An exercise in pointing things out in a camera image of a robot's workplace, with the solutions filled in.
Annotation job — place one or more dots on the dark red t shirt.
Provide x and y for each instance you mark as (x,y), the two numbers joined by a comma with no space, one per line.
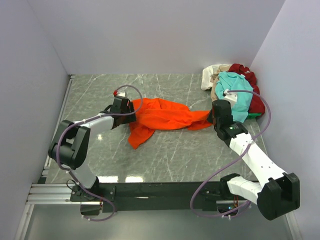
(256,105)

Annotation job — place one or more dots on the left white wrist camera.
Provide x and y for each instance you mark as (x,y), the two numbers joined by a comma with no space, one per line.
(120,94)

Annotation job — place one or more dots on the cream white t shirt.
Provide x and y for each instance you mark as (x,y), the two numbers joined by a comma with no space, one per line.
(210,72)

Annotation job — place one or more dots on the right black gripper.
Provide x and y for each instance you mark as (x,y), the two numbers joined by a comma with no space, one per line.
(215,116)

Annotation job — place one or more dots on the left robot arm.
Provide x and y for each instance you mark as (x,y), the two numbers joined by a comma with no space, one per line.
(70,143)

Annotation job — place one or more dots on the aluminium frame rail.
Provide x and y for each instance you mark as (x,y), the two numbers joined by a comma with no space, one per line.
(49,194)

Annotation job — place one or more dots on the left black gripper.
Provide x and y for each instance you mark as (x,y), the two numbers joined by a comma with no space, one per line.
(131,113)

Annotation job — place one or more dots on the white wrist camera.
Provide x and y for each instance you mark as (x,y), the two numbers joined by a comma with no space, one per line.
(231,97)
(120,94)

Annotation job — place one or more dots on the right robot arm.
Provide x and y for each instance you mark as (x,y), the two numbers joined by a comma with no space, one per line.
(276,192)

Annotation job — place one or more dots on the green t shirt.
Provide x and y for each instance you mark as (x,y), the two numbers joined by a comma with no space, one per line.
(253,115)

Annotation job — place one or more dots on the orange t shirt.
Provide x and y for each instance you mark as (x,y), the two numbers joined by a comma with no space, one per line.
(158,114)

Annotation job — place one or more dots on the black base beam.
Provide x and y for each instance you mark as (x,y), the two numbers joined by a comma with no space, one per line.
(154,196)

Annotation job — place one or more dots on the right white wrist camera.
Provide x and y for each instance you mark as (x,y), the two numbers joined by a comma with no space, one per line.
(231,97)

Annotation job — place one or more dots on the beige t shirt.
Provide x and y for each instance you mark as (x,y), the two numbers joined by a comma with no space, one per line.
(213,87)

